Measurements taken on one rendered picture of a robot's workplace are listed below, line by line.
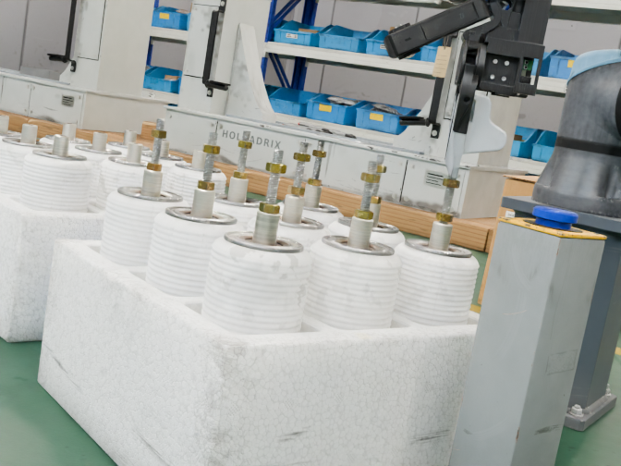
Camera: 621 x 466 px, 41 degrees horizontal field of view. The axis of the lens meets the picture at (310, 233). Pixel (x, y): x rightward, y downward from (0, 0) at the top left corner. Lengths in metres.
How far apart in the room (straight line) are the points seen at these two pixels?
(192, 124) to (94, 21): 0.85
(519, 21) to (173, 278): 0.45
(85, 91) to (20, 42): 4.27
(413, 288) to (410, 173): 2.11
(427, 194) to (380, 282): 2.15
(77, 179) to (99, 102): 2.94
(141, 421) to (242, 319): 0.15
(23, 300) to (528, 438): 0.70
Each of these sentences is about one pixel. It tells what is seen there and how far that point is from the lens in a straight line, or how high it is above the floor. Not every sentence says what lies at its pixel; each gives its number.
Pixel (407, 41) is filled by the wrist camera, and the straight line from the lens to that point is 0.91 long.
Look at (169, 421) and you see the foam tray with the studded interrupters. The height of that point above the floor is 0.09.
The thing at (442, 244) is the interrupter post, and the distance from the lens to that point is 0.93.
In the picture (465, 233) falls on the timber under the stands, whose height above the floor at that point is 0.05.
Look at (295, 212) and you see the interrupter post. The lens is 0.94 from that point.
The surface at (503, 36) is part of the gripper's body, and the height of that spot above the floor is 0.49.
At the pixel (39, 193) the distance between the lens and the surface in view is 1.22.
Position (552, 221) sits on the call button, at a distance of 0.78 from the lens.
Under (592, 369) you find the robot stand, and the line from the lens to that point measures 1.28.
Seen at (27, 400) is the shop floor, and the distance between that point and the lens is 1.03.
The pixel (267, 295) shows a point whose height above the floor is 0.21.
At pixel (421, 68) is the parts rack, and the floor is 0.74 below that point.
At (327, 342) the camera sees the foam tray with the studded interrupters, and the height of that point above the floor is 0.18.
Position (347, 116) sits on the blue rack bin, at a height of 0.33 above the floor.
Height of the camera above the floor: 0.39
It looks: 9 degrees down
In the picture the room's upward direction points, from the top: 10 degrees clockwise
